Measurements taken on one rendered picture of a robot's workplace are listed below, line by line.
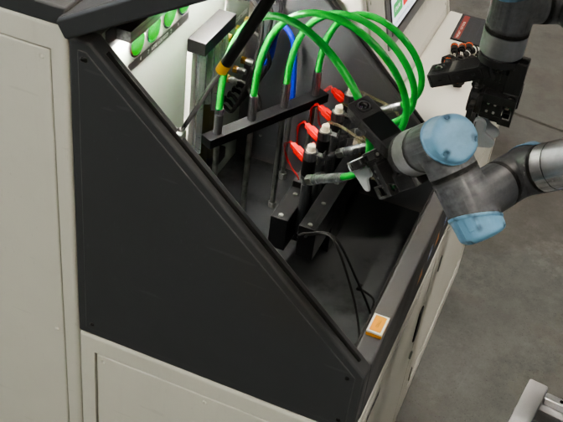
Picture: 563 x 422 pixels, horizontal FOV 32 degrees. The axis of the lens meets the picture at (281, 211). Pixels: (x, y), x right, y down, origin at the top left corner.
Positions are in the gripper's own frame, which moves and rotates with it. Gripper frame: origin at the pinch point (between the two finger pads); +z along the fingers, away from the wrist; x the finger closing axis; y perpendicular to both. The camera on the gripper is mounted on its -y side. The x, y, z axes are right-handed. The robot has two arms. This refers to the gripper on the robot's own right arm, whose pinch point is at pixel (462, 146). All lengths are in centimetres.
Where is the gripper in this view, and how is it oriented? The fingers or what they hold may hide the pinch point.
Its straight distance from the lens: 184.1
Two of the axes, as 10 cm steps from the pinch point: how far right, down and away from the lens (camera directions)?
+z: -1.0, 7.7, 6.3
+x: 3.8, -5.5, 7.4
